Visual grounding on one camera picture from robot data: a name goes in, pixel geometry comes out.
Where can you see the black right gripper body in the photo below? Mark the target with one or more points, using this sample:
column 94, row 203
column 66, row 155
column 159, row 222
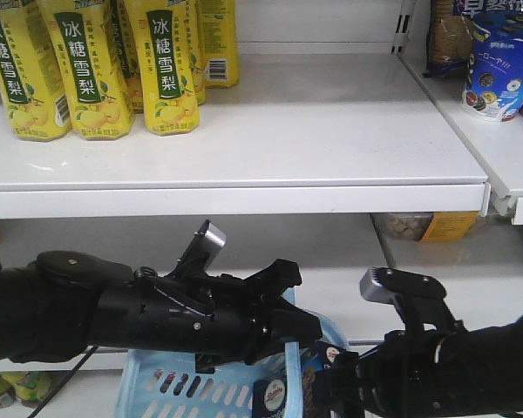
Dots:
column 393, row 379

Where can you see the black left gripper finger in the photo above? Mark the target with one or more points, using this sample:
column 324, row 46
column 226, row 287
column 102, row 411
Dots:
column 291, row 323

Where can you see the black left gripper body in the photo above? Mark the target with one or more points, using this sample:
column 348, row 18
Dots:
column 220, row 319

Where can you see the Chocofello cookie box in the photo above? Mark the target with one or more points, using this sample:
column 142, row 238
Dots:
column 270, row 393

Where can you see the light blue plastic basket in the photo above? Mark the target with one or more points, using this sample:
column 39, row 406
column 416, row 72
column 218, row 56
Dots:
column 166, row 384

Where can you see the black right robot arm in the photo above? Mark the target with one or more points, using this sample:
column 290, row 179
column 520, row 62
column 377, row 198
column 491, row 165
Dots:
column 476, row 372

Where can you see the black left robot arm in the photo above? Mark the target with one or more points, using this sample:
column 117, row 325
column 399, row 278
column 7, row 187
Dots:
column 63, row 302

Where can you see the yellow snack box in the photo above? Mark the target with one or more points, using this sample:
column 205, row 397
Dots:
column 426, row 226

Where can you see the white supermarket shelving unit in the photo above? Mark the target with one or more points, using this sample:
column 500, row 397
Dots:
column 332, row 122

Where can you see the yellow pear drink bottle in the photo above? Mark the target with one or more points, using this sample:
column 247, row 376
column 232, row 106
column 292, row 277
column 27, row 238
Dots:
column 83, row 39
column 31, row 85
column 169, row 98

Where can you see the dark biscuit package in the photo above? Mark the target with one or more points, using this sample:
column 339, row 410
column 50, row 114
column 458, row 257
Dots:
column 449, row 40

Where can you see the blue cookie tub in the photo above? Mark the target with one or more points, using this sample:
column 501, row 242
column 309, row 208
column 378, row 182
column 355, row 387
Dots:
column 493, row 88

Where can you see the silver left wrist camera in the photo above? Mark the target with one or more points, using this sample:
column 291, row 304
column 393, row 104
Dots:
column 206, row 243

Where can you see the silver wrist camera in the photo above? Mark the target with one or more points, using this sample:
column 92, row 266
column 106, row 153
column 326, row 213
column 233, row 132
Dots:
column 418, row 299
column 206, row 243

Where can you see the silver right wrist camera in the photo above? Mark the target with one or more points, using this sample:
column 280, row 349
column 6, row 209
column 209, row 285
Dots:
column 418, row 299

